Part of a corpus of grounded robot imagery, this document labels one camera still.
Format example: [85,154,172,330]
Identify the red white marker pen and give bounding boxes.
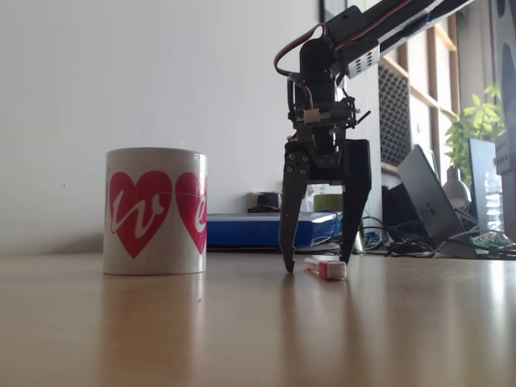
[302,256,347,282]

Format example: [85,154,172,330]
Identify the small black device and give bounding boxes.
[246,192,283,214]

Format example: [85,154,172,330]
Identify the blue flat box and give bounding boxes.
[206,211,343,248]

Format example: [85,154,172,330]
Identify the black honeycomb panel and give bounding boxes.
[377,62,411,169]

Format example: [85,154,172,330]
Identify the grey laptop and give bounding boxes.
[397,144,479,259]

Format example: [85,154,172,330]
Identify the white desk lamp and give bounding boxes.
[445,165,472,210]

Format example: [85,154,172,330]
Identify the dark monitor screen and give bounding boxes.
[467,137,501,227]

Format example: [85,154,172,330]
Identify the green potted plant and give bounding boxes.
[443,82,507,178]

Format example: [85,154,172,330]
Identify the clear water bottle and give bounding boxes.
[483,173,505,233]

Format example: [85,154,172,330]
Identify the white mug pink hearts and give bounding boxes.
[102,147,209,277]

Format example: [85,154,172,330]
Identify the red black servo cable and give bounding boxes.
[273,23,328,77]

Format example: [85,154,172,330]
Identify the wooden shelf frame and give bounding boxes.
[378,14,460,170]

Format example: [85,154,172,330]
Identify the black picture frame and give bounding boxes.
[319,0,348,23]

